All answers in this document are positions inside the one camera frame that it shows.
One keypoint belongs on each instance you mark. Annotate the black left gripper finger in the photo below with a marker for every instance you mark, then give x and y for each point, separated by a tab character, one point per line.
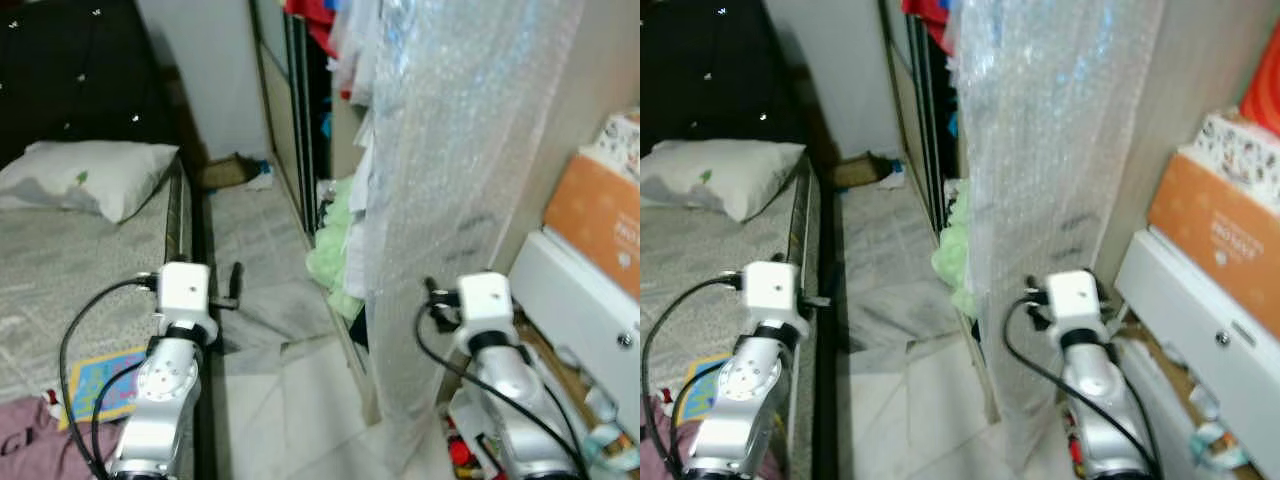
236	280

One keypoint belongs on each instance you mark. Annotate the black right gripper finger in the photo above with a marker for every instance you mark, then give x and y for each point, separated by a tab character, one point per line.
1028	288
432	289

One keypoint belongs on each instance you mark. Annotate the blue yellow children's book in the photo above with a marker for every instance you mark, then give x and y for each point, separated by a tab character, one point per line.
700	385
95	385

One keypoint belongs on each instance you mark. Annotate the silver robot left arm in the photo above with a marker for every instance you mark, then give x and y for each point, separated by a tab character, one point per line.
160	400
745	400

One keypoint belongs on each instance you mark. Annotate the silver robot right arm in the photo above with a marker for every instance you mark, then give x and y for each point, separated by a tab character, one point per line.
520	400
1100	400

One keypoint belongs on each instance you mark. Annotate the light green foam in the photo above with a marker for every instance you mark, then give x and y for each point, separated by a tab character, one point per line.
955	260
335	260

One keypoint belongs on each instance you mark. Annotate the clear bubble wrap sheet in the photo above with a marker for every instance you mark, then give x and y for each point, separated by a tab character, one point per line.
1060	200
450	200

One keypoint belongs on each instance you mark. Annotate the white paper scrap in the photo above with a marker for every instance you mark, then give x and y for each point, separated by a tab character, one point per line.
893	178
262	180

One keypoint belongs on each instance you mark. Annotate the brown doormat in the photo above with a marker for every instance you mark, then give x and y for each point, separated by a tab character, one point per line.
230	172
860	172

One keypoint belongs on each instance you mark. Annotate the white quilted mattress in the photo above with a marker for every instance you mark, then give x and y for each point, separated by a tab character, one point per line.
70	270
700	270

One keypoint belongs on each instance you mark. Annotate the white drawer cabinet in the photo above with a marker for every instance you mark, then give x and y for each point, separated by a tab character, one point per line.
580	310
1190	320

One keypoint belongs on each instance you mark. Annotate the white pillow with tree print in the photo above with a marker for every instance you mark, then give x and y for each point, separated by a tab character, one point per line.
90	175
725	175

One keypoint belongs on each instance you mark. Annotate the frosted glass wardrobe sliding door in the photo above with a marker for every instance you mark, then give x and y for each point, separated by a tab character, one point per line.
280	120
905	110

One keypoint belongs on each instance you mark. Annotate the orange cardboard box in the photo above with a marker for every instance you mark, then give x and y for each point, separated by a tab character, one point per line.
1210	230
590	215

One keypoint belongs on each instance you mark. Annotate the purple cartoon print blanket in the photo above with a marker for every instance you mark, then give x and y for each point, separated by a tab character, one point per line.
25	445
655	450

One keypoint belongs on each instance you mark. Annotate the white patterned box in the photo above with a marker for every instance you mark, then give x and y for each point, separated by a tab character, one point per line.
620	140
1240	150

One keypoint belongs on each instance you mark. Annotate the dark tufted bed headboard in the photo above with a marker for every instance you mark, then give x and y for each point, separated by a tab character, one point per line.
710	70
70	70

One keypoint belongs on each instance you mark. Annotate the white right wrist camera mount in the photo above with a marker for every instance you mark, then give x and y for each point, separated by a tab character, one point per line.
485	300
1075	295

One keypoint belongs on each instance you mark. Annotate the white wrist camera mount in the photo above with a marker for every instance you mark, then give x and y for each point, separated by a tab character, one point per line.
185	290
485	300
770	290
1075	295

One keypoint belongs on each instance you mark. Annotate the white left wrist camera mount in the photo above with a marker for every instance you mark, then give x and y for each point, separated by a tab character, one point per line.
185	290
770	290

